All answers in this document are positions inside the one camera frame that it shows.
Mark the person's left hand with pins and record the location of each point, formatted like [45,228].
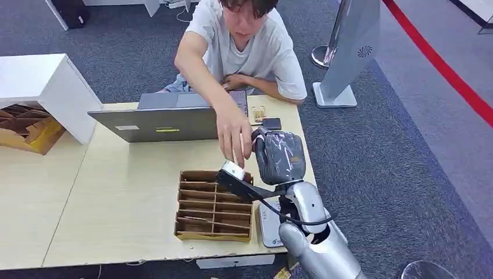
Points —
[232,81]

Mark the person's right hand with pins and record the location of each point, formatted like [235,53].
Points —
[233,134]

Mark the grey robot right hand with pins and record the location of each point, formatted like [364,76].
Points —
[281,158]

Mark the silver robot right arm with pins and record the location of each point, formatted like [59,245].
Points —
[323,250]

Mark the small stack of cards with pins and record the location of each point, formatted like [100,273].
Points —
[258,112]

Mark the small black phone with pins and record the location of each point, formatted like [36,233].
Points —
[272,123]

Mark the person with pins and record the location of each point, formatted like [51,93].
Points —
[254,50]

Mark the white flat device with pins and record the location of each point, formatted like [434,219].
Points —
[269,227]

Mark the grey laptop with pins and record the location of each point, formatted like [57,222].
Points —
[161,123]

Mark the wooden card box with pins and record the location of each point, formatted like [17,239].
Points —
[208,215]

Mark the white bar under desk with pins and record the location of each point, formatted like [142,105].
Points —
[235,262]

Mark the yellow paper scrap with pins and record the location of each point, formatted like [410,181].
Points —
[282,274]

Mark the grey kiosk stand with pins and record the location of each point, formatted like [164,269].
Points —
[348,50]

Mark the black case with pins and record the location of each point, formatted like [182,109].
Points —
[71,12]

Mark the round shiny base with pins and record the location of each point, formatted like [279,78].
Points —
[425,271]

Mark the red barrier belt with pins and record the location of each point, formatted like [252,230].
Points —
[443,69]

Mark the white table leg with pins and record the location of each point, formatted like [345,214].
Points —
[57,14]

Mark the white cabinet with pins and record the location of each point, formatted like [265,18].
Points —
[42,84]

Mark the brown cardboard pieces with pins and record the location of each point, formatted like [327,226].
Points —
[30,131]

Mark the white furniture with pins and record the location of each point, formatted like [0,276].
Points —
[475,9]

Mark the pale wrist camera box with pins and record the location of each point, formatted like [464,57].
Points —
[234,170]

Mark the chrome stanchion post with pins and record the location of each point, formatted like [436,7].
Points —
[322,57]

